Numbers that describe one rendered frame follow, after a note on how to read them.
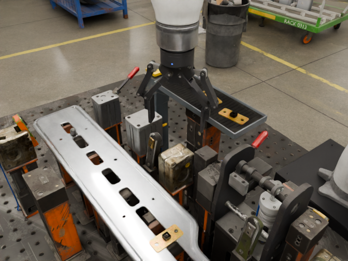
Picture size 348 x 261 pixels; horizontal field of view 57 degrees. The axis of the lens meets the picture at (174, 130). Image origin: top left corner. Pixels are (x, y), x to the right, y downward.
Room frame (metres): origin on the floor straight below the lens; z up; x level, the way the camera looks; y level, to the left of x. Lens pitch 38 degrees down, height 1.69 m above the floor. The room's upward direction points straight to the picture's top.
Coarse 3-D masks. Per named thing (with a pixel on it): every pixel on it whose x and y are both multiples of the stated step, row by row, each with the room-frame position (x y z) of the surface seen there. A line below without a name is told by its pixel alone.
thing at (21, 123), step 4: (16, 116) 0.83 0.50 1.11; (16, 120) 0.81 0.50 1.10; (20, 120) 0.82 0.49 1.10; (24, 120) 0.83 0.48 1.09; (20, 124) 0.81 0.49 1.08; (24, 124) 0.82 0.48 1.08; (20, 128) 0.81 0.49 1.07; (24, 128) 0.82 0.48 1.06; (32, 136) 0.83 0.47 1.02; (32, 140) 0.83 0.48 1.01; (36, 144) 0.83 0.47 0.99
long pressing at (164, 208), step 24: (48, 120) 0.95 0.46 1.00; (72, 120) 0.95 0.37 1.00; (48, 144) 0.82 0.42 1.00; (72, 144) 0.81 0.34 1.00; (96, 144) 0.81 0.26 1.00; (72, 168) 0.70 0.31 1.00; (96, 168) 0.70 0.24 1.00; (120, 168) 0.70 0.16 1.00; (96, 192) 0.61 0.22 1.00; (144, 192) 0.61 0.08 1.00; (120, 216) 0.52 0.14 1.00; (168, 216) 0.52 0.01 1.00; (192, 216) 0.52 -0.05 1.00; (120, 240) 0.45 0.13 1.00; (144, 240) 0.45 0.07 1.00; (192, 240) 0.45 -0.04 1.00
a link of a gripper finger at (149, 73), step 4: (152, 60) 0.69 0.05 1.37; (148, 64) 0.67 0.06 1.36; (152, 64) 0.67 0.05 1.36; (148, 68) 0.67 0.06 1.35; (152, 68) 0.67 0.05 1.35; (148, 72) 0.67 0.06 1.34; (152, 72) 0.67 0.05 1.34; (144, 76) 0.67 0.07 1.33; (148, 76) 0.67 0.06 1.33; (144, 80) 0.67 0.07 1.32; (148, 80) 0.67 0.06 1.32; (140, 84) 0.67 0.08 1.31; (144, 84) 0.67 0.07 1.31; (140, 88) 0.67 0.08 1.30; (144, 88) 0.69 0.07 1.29; (140, 92) 0.67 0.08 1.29
